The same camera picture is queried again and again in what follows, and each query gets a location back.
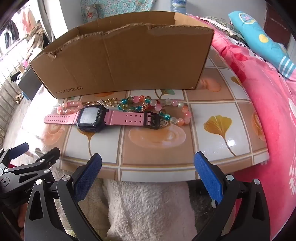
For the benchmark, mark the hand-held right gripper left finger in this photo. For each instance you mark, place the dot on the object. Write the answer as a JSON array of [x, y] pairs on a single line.
[[87, 178]]

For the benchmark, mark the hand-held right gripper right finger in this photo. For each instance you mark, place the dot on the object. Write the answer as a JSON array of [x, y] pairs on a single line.
[[208, 178]]

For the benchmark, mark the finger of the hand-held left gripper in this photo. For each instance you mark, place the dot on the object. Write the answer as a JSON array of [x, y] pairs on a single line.
[[22, 147], [46, 156]]

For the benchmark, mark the brown cardboard box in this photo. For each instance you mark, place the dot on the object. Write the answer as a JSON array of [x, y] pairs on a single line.
[[115, 58]]

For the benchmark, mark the dark grey cabinet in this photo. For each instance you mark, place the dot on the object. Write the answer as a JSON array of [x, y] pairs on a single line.
[[30, 84]]

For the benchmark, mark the white fluffy robe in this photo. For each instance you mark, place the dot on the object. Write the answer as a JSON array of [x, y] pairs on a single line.
[[143, 208]]

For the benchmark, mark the silver rhinestone clip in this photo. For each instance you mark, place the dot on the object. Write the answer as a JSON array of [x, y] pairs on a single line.
[[100, 102]]

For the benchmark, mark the pink floral blanket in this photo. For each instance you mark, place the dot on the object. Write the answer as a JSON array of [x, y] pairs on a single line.
[[266, 115]]

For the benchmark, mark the woven straw bag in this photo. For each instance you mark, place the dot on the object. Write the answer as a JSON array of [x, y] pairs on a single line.
[[37, 33]]

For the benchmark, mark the dark hanging garment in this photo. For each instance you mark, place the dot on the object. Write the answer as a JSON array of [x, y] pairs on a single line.
[[10, 31]]

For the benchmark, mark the pink hanging garment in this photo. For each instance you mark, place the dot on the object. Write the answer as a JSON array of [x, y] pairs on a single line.
[[26, 14]]

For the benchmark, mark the blue patterned pillow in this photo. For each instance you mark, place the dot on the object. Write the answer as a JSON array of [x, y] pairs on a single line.
[[261, 39]]

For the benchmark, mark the grey green patterned pillow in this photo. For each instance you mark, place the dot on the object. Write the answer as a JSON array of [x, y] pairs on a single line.
[[219, 25]]

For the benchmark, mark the dark red wooden door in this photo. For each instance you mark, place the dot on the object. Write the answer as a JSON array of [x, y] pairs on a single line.
[[275, 25]]

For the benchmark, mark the teal floral cloth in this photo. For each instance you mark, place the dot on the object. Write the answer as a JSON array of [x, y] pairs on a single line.
[[120, 5]]

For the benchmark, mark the blue water dispenser bottle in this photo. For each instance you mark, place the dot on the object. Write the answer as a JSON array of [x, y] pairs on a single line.
[[178, 5]]

